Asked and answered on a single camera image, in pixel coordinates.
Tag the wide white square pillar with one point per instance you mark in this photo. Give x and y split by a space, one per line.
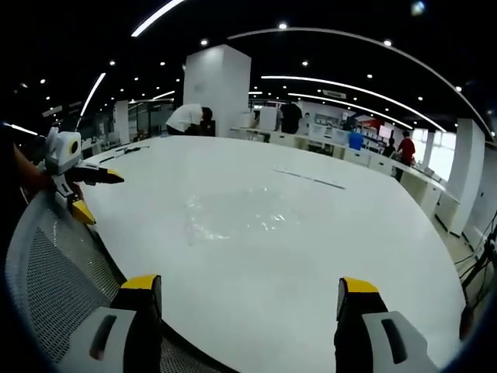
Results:
217 89

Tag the long white counter row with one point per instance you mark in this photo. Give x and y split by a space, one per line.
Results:
419 186

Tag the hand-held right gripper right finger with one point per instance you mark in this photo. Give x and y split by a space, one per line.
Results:
365 334

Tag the ceiling air vent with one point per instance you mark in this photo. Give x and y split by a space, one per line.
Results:
334 93

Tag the straight ceiling light strip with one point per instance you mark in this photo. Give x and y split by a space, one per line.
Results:
93 97

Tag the grey mesh office chair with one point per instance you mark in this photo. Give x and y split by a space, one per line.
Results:
58 279

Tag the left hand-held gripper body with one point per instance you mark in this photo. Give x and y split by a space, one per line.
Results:
62 155

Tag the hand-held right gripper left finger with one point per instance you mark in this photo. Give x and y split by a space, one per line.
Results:
116 334

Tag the white box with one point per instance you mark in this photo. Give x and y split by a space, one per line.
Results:
268 118

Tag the dark thin rod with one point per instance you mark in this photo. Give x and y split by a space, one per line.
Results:
124 152

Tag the clear plastic food packaging bag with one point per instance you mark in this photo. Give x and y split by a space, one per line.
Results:
240 213

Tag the narrow white pillar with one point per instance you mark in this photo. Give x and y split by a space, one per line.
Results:
468 175

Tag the curved ceiling light strip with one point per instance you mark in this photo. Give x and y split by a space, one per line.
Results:
349 90

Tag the thin grey strip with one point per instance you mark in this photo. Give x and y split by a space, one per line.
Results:
310 179

